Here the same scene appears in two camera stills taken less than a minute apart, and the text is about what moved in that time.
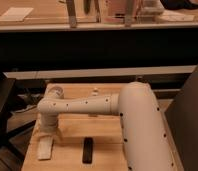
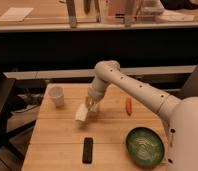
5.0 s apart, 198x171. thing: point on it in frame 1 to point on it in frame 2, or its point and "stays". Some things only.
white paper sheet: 15,14 stays
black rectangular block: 87,150 stays
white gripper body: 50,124 to 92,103
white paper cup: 55,92 stays
